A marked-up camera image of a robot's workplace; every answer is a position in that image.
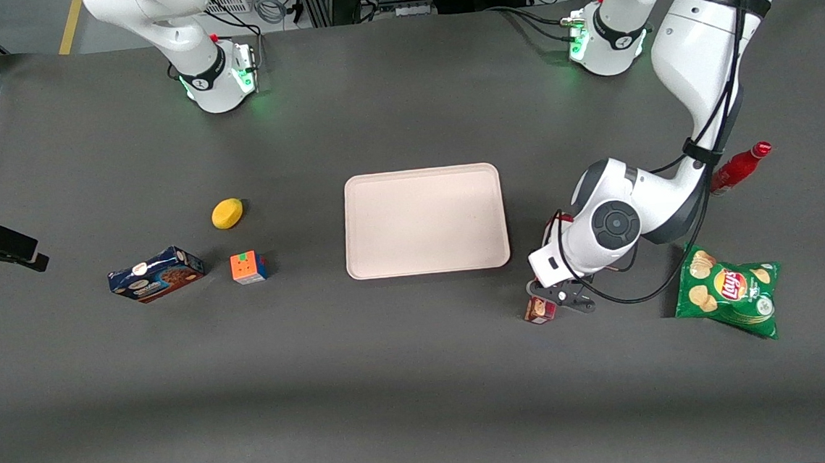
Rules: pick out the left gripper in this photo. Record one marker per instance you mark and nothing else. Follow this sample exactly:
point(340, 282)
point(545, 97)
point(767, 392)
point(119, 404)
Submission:
point(530, 252)

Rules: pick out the red cookie box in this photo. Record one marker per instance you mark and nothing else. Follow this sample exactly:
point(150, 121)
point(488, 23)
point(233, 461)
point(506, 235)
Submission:
point(538, 311)

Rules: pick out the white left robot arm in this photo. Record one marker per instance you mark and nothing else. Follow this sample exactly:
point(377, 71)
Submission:
point(697, 44)

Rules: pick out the beige plastic tray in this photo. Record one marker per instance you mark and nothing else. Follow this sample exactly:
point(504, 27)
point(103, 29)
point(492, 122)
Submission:
point(419, 220)

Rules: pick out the blue cookie box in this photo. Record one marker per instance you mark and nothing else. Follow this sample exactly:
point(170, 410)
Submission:
point(158, 275)

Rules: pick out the grey base connector box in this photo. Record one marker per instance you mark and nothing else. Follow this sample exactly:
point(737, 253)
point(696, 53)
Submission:
point(246, 69)
point(575, 37)

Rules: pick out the dark grey table mat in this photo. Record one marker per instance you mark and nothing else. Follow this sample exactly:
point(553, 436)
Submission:
point(425, 405)

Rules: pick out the green chips bag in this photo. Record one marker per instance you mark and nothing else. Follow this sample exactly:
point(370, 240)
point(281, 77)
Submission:
point(729, 289)

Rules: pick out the yellow lemon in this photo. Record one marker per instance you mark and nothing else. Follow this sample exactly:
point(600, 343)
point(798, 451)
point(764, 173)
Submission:
point(227, 214)

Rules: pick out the red bottle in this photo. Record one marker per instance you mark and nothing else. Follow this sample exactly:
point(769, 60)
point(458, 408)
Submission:
point(738, 167)

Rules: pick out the colourful puzzle cube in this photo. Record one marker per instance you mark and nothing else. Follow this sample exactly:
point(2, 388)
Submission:
point(244, 267)

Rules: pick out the white power strip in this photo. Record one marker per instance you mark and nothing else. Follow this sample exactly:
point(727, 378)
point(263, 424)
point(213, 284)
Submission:
point(415, 9)

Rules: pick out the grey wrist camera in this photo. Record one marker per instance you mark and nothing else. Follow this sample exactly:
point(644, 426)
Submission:
point(581, 305)

